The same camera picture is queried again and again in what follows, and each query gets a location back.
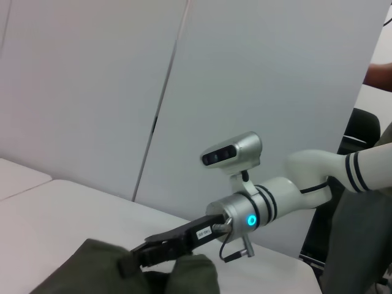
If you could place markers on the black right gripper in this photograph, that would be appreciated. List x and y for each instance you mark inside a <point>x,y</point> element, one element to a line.
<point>190,234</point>

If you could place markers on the dark green FREE T-shirt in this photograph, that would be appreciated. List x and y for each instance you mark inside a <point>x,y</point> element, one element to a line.
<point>92,269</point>

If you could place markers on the silver right wrist elbow connector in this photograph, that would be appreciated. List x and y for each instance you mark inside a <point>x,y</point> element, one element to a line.
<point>223,226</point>

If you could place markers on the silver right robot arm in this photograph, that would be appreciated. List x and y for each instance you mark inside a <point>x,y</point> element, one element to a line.
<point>281,196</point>

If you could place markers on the silver right wrist straight plug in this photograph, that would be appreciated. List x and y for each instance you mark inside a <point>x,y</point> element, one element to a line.
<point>248,245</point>

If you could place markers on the black office chair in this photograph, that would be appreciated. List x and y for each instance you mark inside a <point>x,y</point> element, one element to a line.
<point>363,125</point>

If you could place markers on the reddish brown rounded object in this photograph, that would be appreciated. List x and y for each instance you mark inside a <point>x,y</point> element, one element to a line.
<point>379,76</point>

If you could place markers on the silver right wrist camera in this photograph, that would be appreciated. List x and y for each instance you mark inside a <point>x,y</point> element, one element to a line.
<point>232,153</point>

